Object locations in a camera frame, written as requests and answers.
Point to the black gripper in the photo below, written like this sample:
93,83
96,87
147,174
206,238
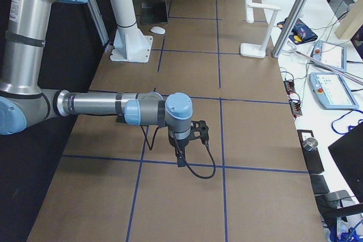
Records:
178,143

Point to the grey laptop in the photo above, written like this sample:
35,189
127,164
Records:
154,12

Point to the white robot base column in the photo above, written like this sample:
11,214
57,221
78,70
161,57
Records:
130,44

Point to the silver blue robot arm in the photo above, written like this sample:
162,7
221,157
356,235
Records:
23,102

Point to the white computer mouse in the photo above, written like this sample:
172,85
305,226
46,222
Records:
157,30

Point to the orange black connector box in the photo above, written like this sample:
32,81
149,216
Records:
289,86

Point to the silver metal cup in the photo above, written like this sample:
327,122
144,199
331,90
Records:
309,144

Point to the white grabber claw stick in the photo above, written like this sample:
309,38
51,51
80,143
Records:
319,64

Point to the lower teach pendant tablet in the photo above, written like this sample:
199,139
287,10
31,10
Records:
332,92

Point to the teach pendant tablet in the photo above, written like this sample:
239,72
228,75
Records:
332,92
330,54

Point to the black monitor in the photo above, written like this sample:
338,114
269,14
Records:
347,155

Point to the dark blue space pencil case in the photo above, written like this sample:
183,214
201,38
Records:
301,33

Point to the upper teach pendant tablet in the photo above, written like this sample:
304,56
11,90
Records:
330,54

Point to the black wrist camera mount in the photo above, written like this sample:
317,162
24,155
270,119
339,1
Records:
199,130

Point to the aluminium frame post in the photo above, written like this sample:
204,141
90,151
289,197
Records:
288,26

